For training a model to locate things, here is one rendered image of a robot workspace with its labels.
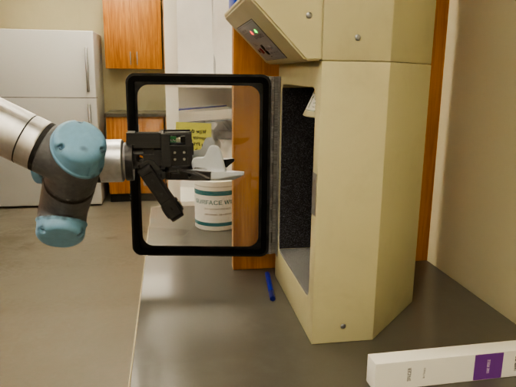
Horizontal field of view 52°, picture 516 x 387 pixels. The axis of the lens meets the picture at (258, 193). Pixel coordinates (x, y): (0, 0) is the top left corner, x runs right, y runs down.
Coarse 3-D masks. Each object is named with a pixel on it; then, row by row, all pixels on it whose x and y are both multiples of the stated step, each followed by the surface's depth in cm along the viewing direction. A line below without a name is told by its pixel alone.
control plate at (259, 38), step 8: (248, 24) 91; (240, 32) 104; (248, 32) 98; (248, 40) 104; (256, 40) 97; (264, 40) 91; (256, 48) 104; (264, 56) 104; (272, 56) 98; (280, 56) 91
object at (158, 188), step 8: (144, 168) 91; (152, 168) 92; (144, 176) 91; (152, 176) 92; (152, 184) 92; (160, 184) 92; (152, 192) 92; (160, 192) 93; (168, 192) 93; (160, 200) 93; (168, 200) 93; (176, 200) 95; (168, 208) 93; (176, 208) 94; (168, 216) 94; (176, 216) 94
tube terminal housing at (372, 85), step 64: (384, 0) 79; (320, 64) 80; (384, 64) 81; (320, 128) 82; (384, 128) 84; (320, 192) 84; (384, 192) 87; (320, 256) 87; (384, 256) 91; (320, 320) 89; (384, 320) 95
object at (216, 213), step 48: (144, 96) 110; (192, 96) 110; (240, 96) 110; (240, 144) 113; (144, 192) 115; (192, 192) 115; (240, 192) 115; (144, 240) 117; (192, 240) 117; (240, 240) 117
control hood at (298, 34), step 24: (240, 0) 83; (264, 0) 76; (288, 0) 77; (312, 0) 77; (240, 24) 98; (264, 24) 82; (288, 24) 78; (312, 24) 78; (288, 48) 82; (312, 48) 79
